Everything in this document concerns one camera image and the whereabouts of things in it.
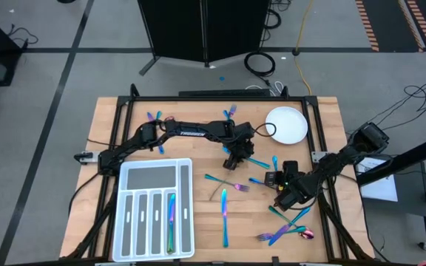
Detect white round plate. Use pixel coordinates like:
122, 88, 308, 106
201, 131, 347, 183
264, 106, 309, 146

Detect black floor cables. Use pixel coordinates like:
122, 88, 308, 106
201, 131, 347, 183
345, 75, 426, 136

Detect white plastic cutlery tray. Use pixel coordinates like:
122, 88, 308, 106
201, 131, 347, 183
112, 157, 196, 263

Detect yellow cable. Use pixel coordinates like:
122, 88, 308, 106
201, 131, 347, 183
293, 0, 314, 96

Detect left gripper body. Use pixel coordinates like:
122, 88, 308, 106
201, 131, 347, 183
227, 123, 256, 160

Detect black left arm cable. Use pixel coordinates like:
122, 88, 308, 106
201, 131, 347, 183
252, 122, 277, 139

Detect white cable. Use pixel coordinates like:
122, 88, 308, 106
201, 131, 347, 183
245, 80, 285, 98

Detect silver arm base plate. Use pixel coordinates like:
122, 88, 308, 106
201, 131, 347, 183
74, 151, 101, 164
311, 150, 328, 164

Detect black folding screen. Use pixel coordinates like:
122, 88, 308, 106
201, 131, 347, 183
137, 0, 272, 77

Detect white paper sheet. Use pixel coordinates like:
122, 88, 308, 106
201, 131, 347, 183
356, 157, 399, 203

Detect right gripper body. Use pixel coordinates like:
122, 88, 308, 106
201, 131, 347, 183
274, 160, 306, 210

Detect black coiled cable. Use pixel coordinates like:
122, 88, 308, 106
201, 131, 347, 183
243, 50, 276, 78

